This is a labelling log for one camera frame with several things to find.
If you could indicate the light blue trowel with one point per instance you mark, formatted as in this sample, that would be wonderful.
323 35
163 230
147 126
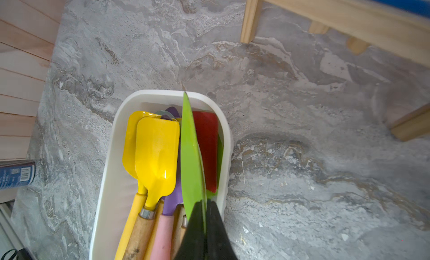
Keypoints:
165 115

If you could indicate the white plastic storage box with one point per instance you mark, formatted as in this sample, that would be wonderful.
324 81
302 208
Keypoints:
118 188

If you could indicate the wooden easel stand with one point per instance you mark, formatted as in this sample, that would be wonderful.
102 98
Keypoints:
366 22

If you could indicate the blue lidded jar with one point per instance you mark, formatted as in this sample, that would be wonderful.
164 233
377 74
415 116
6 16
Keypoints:
17 173

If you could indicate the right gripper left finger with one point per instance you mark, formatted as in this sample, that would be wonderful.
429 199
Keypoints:
193 243

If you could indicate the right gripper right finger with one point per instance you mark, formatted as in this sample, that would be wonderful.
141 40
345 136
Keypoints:
217 241

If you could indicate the green trowel wooden handle back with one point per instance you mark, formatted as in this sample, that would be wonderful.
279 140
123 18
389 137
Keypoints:
192 173

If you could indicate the yellow shovel wooden handle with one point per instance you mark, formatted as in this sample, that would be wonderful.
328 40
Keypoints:
155 144

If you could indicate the green trowel wooden handle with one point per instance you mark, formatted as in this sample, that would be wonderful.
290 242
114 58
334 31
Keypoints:
179 229
192 173

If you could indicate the purple shovel pink handle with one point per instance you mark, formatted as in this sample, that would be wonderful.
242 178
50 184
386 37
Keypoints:
161 249

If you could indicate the red shovel wooden handle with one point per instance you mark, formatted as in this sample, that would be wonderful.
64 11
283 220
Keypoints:
206 124

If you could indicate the yellow shovel blue-tipped handle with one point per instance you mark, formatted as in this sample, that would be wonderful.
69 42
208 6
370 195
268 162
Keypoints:
128 161

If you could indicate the green trowel wooden handle front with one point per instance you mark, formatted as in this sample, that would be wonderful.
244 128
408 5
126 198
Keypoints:
179 229

